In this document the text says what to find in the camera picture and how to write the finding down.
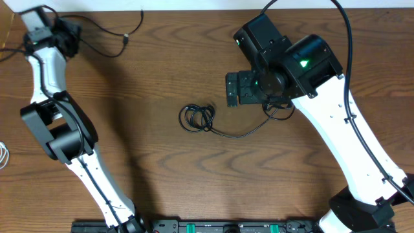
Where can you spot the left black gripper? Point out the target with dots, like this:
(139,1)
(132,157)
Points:
(66,35)

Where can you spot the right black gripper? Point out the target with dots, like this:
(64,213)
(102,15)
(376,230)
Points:
(246,96)

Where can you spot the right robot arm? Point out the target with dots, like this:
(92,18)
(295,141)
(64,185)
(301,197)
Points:
(307,75)

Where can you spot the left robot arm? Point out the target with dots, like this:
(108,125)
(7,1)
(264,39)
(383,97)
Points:
(61,127)

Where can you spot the wooden side panel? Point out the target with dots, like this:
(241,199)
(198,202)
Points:
(7,18)

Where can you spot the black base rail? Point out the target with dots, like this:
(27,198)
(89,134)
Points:
(174,226)

